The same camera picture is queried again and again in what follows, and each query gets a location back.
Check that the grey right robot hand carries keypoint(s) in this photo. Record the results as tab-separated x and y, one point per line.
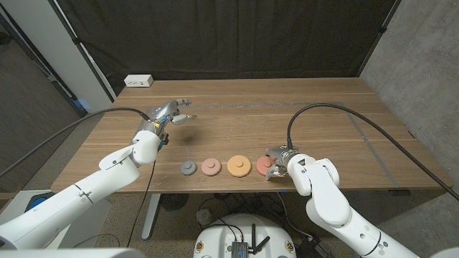
281	154

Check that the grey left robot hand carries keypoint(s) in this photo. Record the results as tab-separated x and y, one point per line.
161	113

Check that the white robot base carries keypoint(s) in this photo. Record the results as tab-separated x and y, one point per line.
215	240

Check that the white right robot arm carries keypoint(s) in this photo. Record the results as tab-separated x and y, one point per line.
326	200

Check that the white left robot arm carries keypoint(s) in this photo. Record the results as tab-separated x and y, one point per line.
64	211

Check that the white power strip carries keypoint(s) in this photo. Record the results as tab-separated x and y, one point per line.
138	80

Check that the round black fan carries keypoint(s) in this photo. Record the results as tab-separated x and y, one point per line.
174	201

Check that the black power adapter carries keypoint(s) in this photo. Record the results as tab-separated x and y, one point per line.
312	248

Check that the grey round floor object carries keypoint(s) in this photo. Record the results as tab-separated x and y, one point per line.
204	216

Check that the black backdrop curtain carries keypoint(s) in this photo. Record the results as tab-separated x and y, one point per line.
229	36

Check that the radio module with antennas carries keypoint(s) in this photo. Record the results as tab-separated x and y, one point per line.
239	249

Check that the black backdrop stand pole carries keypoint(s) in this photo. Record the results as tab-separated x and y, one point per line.
383	28
76	40

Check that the blue foot pedal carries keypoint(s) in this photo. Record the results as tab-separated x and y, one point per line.
36	203

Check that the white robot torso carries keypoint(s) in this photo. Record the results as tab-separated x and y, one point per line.
71	253

